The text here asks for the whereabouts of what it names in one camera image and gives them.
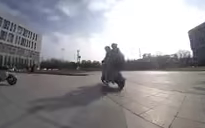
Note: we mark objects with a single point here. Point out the group of people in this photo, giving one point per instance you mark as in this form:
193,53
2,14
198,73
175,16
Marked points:
112,61

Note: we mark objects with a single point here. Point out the dark scooter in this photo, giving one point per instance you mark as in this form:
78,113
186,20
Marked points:
119,81

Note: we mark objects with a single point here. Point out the pole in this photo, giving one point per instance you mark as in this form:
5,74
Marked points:
78,58

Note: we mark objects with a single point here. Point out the row of trees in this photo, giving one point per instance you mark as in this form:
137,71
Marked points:
146,62

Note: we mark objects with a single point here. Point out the grey paved square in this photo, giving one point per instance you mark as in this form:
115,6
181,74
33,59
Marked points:
73,110

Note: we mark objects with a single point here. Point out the pale multi-storey building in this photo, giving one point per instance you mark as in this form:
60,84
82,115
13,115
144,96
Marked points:
13,41

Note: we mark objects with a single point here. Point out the white scooter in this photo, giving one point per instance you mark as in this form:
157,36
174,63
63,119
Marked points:
2,76

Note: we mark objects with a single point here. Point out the dark building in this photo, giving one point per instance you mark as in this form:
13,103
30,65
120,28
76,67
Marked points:
203,43

